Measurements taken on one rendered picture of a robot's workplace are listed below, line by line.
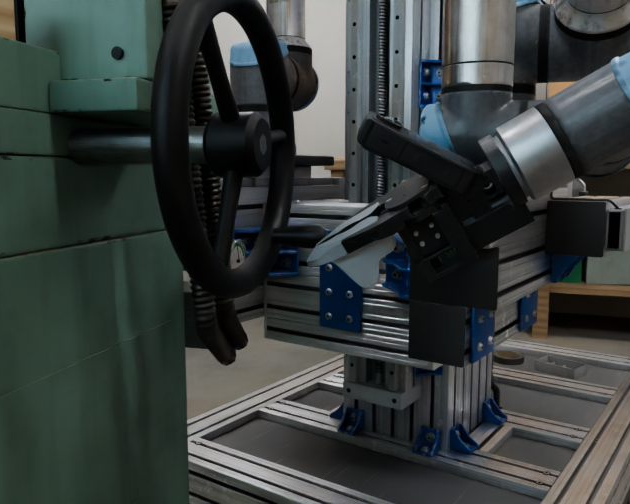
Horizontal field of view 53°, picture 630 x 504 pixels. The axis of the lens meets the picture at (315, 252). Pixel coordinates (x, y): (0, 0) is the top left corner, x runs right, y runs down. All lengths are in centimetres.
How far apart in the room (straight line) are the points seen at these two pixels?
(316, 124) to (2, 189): 348
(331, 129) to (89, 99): 339
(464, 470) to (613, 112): 86
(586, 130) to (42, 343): 53
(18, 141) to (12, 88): 5
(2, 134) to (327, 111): 346
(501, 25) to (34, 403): 59
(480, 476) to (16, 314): 92
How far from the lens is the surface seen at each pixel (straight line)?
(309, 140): 402
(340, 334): 115
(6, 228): 61
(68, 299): 68
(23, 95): 64
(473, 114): 68
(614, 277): 335
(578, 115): 58
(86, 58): 67
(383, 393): 127
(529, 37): 103
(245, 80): 128
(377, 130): 57
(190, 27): 51
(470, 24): 70
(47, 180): 65
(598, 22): 99
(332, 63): 402
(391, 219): 57
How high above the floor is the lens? 78
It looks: 7 degrees down
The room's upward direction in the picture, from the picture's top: straight up
